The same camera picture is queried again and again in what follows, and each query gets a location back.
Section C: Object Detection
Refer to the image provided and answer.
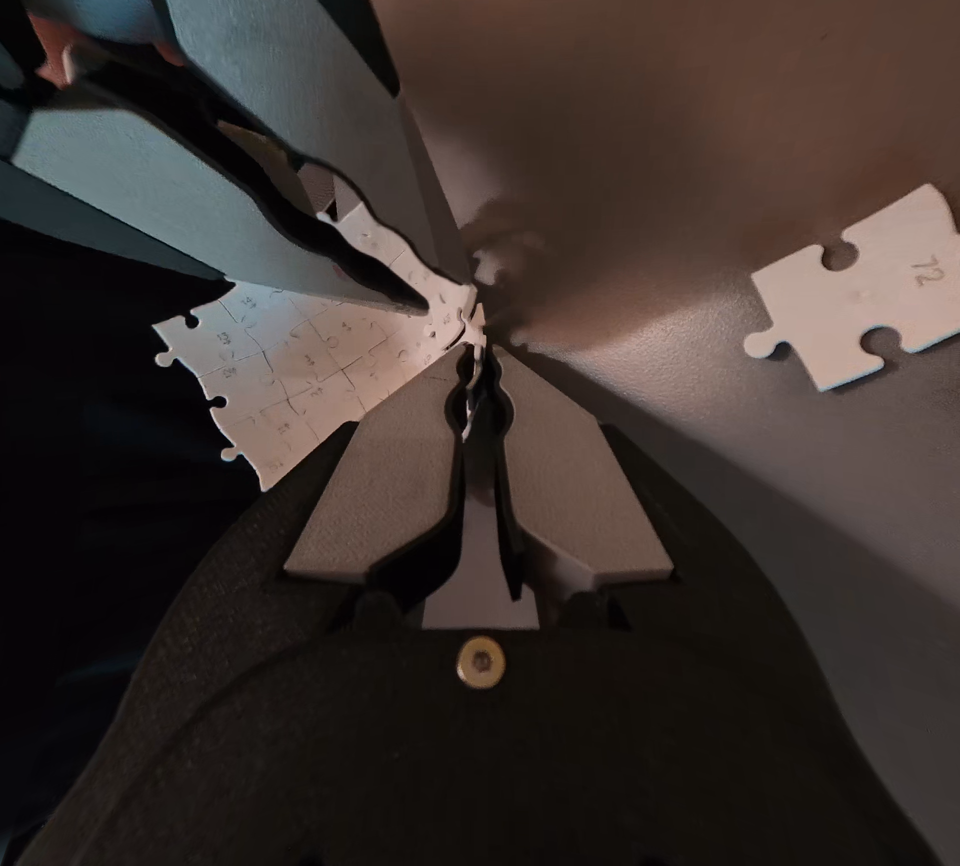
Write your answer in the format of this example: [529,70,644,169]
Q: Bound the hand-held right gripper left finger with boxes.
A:
[283,345,475,613]

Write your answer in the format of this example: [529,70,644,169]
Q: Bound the partly built puzzle ball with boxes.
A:
[152,202,490,493]

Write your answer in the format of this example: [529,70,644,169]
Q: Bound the white puzzle piece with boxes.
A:
[459,344,490,444]
[742,183,960,394]

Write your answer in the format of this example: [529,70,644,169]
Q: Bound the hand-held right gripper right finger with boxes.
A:
[489,345,675,621]

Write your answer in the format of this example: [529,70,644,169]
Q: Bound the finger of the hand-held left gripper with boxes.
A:
[144,0,474,282]
[9,84,432,319]

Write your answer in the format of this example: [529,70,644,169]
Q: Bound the person's dark-clothed torso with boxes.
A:
[0,221,264,866]

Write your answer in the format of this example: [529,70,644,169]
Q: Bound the person's left hand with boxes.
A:
[26,11,185,88]

